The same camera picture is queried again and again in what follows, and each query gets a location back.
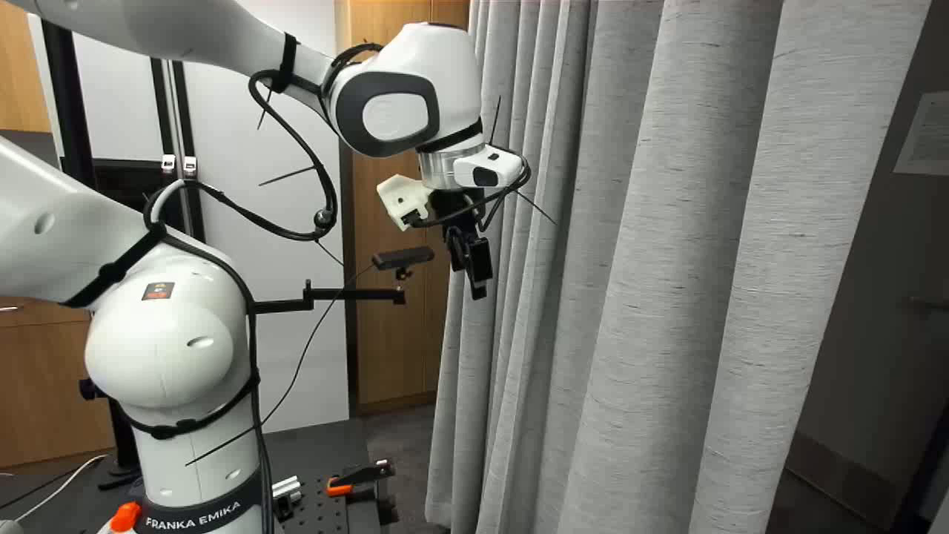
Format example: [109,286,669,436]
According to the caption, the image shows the orange base button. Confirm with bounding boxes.
[107,498,146,534]

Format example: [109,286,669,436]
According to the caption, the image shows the black vertical pole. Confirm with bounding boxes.
[38,18,143,492]

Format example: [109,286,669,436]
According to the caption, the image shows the black vertical rail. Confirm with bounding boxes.
[146,58,173,182]
[168,58,204,240]

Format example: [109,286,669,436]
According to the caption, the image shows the silver metal block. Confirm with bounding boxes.
[267,471,305,509]

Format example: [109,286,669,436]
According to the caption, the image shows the white paper sign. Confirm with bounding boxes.
[892,89,949,178]

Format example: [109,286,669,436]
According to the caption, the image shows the low wooden cabinet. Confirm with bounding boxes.
[0,295,116,471]

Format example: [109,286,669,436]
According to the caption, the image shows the orange handled clamp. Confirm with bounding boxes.
[322,457,396,501]

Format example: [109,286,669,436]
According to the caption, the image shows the white partition board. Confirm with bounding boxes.
[70,0,353,434]

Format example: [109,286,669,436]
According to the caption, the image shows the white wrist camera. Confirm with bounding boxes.
[450,145,527,193]

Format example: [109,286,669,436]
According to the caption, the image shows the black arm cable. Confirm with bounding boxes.
[146,41,345,247]

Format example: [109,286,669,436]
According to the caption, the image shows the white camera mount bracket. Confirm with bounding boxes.
[373,176,438,234]

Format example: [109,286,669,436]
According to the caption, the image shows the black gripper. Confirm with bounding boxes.
[429,187,494,302]

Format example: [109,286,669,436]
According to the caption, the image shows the grey fabric curtain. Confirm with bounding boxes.
[425,0,933,534]

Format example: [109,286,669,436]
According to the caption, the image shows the black camera on stand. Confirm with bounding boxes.
[371,247,438,283]

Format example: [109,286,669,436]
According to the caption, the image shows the white floor cable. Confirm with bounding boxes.
[0,452,109,529]

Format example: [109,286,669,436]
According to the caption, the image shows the wooden wall cabinet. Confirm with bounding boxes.
[0,0,54,136]

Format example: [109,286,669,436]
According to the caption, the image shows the tall wooden cabinet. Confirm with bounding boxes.
[336,0,471,420]

